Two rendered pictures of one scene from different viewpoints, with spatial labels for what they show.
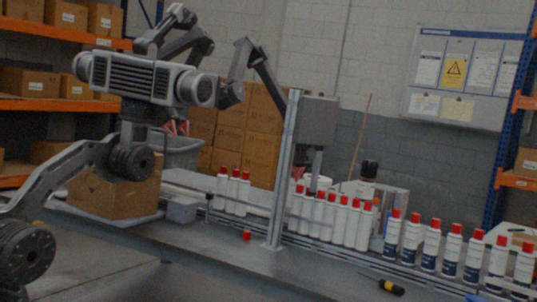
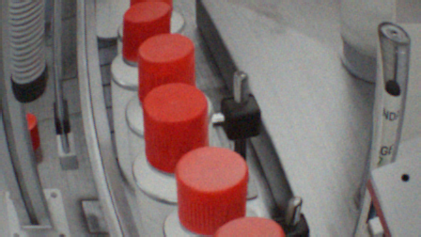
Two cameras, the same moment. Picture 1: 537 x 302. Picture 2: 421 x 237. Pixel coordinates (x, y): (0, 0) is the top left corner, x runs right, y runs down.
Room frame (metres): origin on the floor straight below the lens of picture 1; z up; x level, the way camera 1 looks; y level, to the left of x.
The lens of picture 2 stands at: (2.27, -0.55, 1.33)
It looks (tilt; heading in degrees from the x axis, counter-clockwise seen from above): 38 degrees down; 50
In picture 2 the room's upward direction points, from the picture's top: 1 degrees counter-clockwise
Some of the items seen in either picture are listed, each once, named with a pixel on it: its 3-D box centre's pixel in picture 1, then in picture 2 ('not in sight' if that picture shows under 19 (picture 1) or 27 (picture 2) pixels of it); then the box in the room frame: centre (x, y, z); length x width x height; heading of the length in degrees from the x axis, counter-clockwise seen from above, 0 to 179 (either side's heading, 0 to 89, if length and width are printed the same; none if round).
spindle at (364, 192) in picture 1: (366, 187); not in sight; (3.03, -0.52, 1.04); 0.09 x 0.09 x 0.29
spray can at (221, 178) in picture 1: (220, 188); not in sight; (2.71, 0.19, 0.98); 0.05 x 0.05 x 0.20
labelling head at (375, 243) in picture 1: (384, 219); not in sight; (2.46, -0.52, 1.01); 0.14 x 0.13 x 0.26; 64
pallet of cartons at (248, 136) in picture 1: (244, 143); not in sight; (6.60, 0.27, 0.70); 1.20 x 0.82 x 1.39; 67
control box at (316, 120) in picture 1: (312, 120); not in sight; (2.44, -0.16, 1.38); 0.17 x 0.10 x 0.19; 119
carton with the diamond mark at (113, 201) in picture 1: (116, 178); not in sight; (2.58, 0.64, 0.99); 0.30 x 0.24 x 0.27; 53
